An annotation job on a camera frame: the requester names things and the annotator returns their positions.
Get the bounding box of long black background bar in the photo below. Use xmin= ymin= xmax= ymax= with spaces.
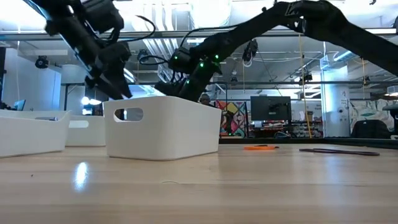
xmin=222 ymin=80 xmax=398 ymax=86

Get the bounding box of black computer monitor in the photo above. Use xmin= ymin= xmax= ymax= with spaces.
xmin=250 ymin=95 xmax=292 ymax=121

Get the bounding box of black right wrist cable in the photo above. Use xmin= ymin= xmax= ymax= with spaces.
xmin=138 ymin=26 xmax=237 ymax=66

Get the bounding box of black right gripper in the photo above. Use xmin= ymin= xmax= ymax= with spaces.
xmin=154 ymin=58 xmax=223 ymax=103

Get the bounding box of white plastic basket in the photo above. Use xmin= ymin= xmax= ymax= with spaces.
xmin=103 ymin=95 xmax=223 ymax=162
xmin=64 ymin=115 xmax=106 ymax=147
xmin=0 ymin=109 xmax=73 ymax=158

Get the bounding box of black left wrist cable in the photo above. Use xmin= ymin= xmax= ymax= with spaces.
xmin=118 ymin=14 xmax=156 ymax=43

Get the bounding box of black overhead frame beam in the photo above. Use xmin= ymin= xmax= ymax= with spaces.
xmin=0 ymin=29 xmax=398 ymax=40

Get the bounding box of orange rubber band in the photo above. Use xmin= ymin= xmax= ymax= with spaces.
xmin=243 ymin=144 xmax=277 ymax=151

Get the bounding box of white round column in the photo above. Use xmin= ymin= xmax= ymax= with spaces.
xmin=320 ymin=55 xmax=351 ymax=138

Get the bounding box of black office chair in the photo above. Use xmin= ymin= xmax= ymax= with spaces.
xmin=349 ymin=119 xmax=383 ymax=139

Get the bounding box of colourful mural panel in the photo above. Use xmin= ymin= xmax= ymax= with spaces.
xmin=217 ymin=100 xmax=249 ymax=138

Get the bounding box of small background laptop screen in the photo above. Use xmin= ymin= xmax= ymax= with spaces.
xmin=12 ymin=99 xmax=27 ymax=112

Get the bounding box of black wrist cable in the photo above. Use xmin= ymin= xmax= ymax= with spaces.
xmin=138 ymin=26 xmax=237 ymax=66
xmin=118 ymin=14 xmax=156 ymax=43

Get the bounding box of yellow hanging cable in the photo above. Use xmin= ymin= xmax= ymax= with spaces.
xmin=297 ymin=32 xmax=313 ymax=139

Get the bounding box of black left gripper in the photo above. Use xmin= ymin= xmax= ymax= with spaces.
xmin=84 ymin=42 xmax=133 ymax=100

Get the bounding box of cluttered background workbench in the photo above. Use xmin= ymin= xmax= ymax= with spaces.
xmin=248 ymin=120 xmax=321 ymax=139

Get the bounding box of black ceiling-mounted camera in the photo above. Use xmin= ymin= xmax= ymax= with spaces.
xmin=34 ymin=55 xmax=50 ymax=70
xmin=241 ymin=38 xmax=259 ymax=68
xmin=136 ymin=49 xmax=150 ymax=63
xmin=298 ymin=72 xmax=313 ymax=86

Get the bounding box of black aluminium table frame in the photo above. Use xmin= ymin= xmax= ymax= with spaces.
xmin=219 ymin=136 xmax=398 ymax=149

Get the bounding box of white painted backdrop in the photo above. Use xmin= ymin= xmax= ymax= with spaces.
xmin=350 ymin=98 xmax=395 ymax=139

